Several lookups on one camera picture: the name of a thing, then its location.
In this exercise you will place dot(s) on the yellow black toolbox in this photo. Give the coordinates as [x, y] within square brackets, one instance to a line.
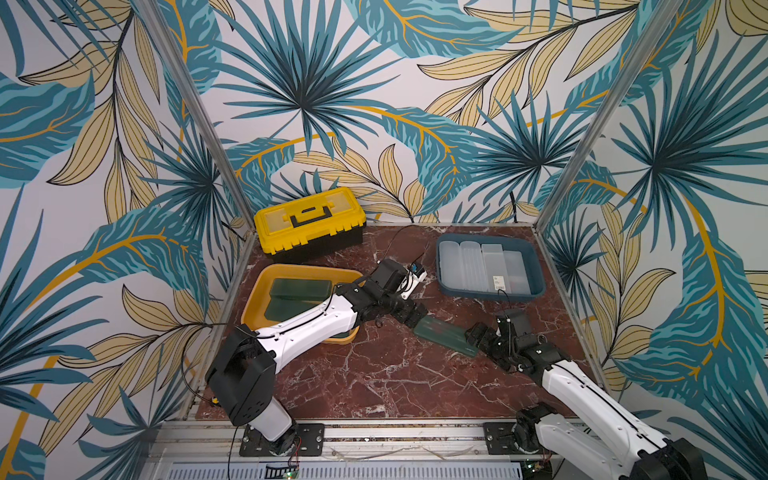
[311, 227]

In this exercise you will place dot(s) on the green pencil case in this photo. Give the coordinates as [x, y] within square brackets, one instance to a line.
[444, 334]
[301, 289]
[279, 310]

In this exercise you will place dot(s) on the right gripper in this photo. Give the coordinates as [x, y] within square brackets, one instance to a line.
[482, 337]

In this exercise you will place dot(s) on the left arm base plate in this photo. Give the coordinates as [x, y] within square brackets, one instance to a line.
[303, 439]

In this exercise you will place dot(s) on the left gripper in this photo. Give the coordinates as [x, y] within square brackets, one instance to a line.
[405, 315]

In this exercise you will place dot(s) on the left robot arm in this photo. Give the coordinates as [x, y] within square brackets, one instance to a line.
[242, 375]

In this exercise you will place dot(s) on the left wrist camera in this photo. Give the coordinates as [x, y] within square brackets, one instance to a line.
[416, 274]

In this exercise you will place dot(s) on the teal plastic tray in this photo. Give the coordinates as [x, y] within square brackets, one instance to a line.
[532, 264]

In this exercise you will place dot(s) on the clear ribbed case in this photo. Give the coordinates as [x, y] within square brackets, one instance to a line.
[451, 265]

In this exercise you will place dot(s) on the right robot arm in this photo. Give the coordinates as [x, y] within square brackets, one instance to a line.
[616, 443]

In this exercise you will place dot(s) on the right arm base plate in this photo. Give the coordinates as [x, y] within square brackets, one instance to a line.
[507, 438]

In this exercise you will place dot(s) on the aluminium front rail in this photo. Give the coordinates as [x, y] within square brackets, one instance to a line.
[348, 449]

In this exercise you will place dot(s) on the clear case stack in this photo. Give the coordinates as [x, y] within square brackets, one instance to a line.
[517, 279]

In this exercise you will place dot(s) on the yellow plastic tray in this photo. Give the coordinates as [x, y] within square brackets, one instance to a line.
[258, 300]

